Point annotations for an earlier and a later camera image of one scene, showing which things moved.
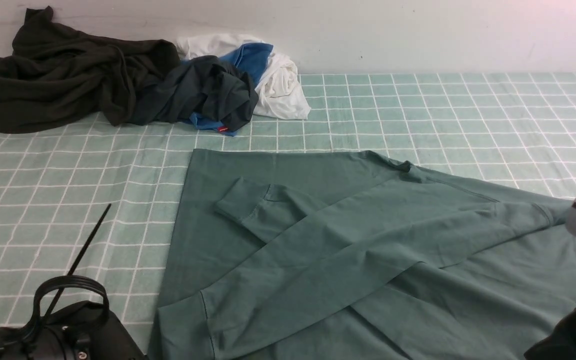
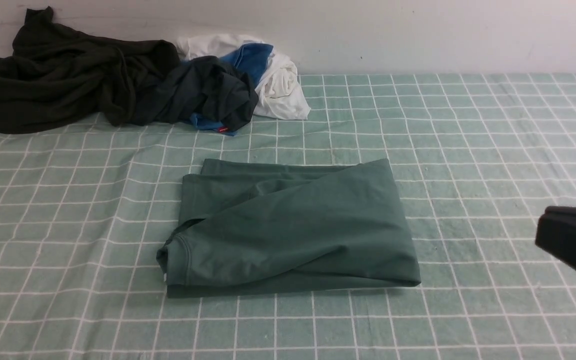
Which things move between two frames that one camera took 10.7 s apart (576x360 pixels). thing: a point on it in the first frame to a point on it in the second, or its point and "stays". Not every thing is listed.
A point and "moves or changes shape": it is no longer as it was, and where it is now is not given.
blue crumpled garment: (250, 58) stays
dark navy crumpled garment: (207, 87) stays
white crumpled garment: (279, 90) stays
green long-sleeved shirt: (313, 255) moves or changes shape
